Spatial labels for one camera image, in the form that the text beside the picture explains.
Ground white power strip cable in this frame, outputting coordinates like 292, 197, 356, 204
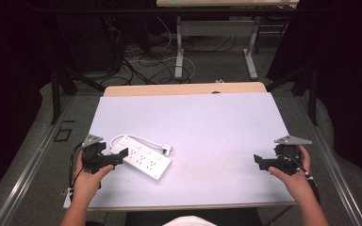
109, 134, 166, 153

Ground white power strip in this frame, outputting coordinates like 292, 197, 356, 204
109, 136, 173, 182

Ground black metal stand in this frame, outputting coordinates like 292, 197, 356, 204
265, 62, 319, 127
50, 60, 106, 125

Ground white table mat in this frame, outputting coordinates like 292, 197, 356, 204
62, 91, 297, 210

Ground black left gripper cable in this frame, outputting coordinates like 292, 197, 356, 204
68, 141, 87, 193

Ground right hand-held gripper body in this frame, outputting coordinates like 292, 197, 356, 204
272, 135, 313, 176

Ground person's white shirt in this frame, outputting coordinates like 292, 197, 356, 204
162, 215, 219, 226

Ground bundle of black floor cables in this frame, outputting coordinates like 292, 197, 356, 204
100, 18, 239, 87

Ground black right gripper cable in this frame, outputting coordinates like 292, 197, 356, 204
282, 150, 321, 205

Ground white desk with metal legs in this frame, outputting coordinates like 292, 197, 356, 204
156, 0, 300, 81

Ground person's right hand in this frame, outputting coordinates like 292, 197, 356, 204
268, 144, 312, 202

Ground metal floor rail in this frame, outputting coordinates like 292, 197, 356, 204
295, 93, 362, 226
0, 93, 76, 226

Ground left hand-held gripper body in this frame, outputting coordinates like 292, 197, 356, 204
80, 134, 107, 174

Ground white floor cable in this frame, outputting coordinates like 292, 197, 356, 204
128, 15, 197, 83

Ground white plug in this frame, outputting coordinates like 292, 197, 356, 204
161, 143, 173, 157

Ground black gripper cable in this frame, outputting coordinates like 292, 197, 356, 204
68, 141, 87, 193
282, 150, 321, 205

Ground person's left hand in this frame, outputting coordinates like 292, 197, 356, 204
72, 151, 115, 202

